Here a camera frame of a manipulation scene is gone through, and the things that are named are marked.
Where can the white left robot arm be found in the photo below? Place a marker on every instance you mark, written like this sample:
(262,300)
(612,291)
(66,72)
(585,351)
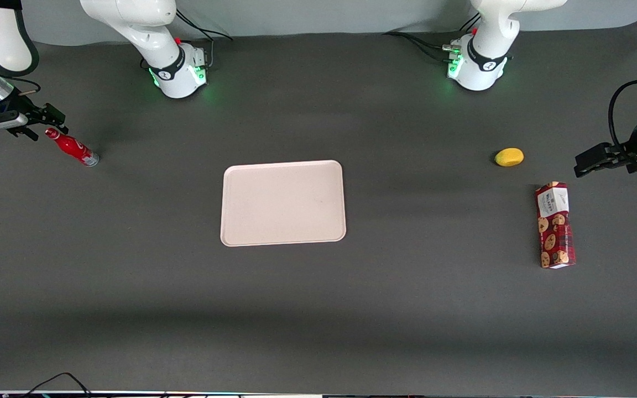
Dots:
(490,61)

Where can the dark grey table mat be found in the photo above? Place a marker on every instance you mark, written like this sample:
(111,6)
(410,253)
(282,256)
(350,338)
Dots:
(318,309)

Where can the red tartan cookie box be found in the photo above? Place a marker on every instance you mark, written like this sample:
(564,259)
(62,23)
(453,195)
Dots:
(555,232)

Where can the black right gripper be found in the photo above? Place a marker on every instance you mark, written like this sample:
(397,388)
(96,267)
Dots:
(30,115)

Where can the red coke bottle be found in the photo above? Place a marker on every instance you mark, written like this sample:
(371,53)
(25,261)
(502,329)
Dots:
(72,146)

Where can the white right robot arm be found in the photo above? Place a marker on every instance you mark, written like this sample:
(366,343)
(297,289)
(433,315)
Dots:
(130,22)

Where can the white rectangular tray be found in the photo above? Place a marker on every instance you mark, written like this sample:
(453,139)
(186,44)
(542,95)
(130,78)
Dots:
(282,203)

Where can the yellow lemon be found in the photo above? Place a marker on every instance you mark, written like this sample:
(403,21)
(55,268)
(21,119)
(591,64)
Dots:
(509,157)

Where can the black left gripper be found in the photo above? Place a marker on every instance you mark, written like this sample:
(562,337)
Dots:
(635,142)

